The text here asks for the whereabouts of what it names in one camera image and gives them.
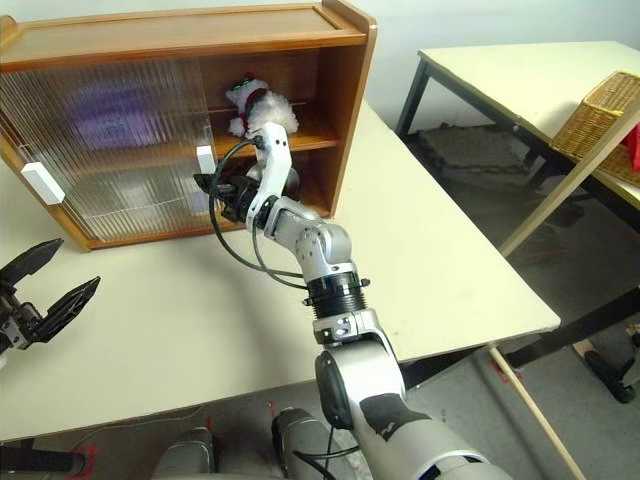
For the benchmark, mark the metal bowl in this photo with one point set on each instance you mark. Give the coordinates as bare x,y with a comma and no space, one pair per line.
295,180

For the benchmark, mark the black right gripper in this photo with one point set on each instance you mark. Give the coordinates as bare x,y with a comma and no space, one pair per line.
240,202

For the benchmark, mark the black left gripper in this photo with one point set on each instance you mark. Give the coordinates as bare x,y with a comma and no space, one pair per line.
17,320

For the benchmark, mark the black table leg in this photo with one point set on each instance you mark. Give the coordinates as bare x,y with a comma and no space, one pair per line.
575,325

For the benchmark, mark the dark grey floor mat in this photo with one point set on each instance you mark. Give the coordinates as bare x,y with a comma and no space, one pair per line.
475,150

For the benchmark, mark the black wheeled stand foot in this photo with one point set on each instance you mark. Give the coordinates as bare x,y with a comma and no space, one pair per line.
610,370

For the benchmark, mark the wooden cabinet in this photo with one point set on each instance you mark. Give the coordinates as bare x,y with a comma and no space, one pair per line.
345,125

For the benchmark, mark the light wooden beam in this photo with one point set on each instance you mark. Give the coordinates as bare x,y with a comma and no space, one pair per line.
565,192

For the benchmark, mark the red cloth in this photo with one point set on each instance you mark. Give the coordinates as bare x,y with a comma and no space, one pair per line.
634,160

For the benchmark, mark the white snowman plush toy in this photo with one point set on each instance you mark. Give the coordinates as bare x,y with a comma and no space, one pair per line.
270,110

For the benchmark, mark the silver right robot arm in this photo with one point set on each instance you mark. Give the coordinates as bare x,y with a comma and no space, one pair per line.
350,375

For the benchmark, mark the ribbed clear sliding door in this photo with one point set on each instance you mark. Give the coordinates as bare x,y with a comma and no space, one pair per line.
75,215
165,100

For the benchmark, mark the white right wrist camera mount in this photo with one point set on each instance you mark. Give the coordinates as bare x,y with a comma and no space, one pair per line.
275,160

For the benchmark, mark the grey rounded robot leg shell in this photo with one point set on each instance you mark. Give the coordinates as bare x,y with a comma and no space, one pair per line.
300,440
185,455

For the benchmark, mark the wicker basket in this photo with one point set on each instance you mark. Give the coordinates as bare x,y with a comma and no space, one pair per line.
595,125

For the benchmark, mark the purple tissue pack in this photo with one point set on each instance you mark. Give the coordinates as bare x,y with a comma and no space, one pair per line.
115,120

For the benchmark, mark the thin wooden stick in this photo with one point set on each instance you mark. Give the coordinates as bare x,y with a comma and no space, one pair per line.
530,405

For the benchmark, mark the beige table with black frame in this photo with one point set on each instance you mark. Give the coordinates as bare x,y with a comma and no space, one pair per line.
500,65

